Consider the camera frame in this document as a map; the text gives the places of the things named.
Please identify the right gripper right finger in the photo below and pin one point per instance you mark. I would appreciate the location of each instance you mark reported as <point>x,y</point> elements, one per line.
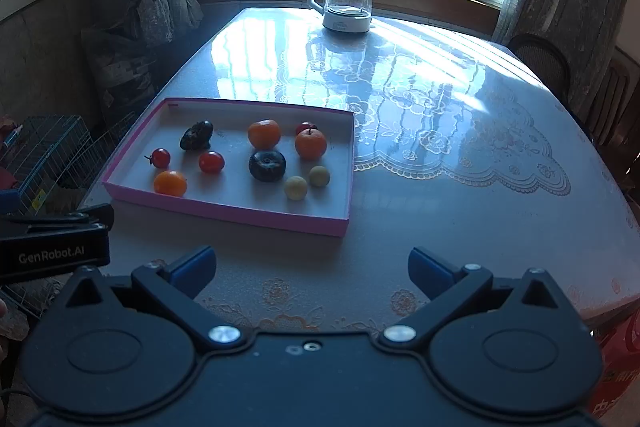
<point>451,292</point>

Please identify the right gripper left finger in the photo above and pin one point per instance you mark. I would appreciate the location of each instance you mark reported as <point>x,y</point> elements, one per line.
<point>170,292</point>

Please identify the small orange tomato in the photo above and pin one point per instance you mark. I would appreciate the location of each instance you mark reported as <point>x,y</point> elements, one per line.
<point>170,182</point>

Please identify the red cherry tomato oval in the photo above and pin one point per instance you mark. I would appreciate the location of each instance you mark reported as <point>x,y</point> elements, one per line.
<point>211,162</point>

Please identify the red cherry tomato with calyx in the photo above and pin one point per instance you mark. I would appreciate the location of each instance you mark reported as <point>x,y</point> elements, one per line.
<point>159,158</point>

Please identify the dark wrinkled persimmon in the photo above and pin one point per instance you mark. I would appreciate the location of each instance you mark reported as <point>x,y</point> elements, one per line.
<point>198,136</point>

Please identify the pale yellow longan fruit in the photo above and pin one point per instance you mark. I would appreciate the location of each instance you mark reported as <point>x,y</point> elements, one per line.
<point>295,188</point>

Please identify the green-brown longan fruit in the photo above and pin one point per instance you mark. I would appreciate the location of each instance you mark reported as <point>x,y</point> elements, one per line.
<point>319,176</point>

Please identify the orange tangerine with stem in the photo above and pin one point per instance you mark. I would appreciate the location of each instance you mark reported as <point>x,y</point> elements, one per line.
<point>310,144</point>

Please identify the pink rimmed white tray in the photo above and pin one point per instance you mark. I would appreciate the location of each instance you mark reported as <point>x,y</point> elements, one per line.
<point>234,194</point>

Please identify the dark chair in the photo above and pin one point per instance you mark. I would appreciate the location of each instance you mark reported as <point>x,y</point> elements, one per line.
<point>546,61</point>

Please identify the glass electric kettle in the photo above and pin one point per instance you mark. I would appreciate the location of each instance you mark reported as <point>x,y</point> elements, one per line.
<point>345,1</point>

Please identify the wire basket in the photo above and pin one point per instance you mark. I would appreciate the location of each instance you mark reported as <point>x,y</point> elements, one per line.
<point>54,160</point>

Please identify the dark bag by wall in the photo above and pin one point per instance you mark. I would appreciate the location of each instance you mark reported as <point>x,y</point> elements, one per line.
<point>121,68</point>

